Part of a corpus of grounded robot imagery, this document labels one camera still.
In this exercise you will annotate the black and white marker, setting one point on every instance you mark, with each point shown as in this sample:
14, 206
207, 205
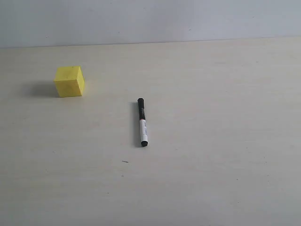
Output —
142, 122

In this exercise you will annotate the yellow foam cube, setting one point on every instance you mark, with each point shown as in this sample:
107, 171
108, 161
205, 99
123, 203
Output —
69, 81

